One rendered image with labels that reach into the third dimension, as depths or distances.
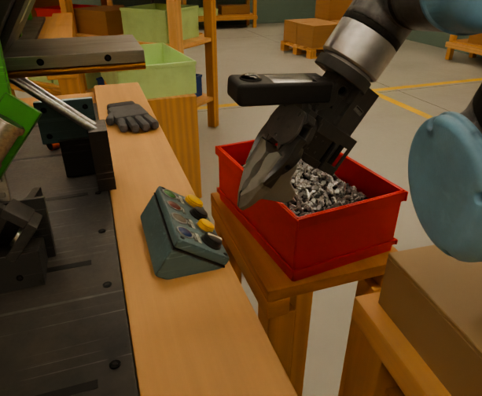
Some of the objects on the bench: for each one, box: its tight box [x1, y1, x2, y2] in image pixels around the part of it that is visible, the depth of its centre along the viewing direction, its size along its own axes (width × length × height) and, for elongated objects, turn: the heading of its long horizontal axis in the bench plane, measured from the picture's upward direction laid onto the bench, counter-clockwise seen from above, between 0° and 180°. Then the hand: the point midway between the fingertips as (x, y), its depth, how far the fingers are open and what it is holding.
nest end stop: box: [6, 211, 42, 263], centre depth 53 cm, size 4×7×6 cm, turn 19°
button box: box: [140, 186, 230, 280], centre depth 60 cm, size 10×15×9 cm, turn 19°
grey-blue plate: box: [33, 97, 96, 177], centre depth 76 cm, size 10×2×14 cm, turn 109°
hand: (241, 198), depth 54 cm, fingers closed
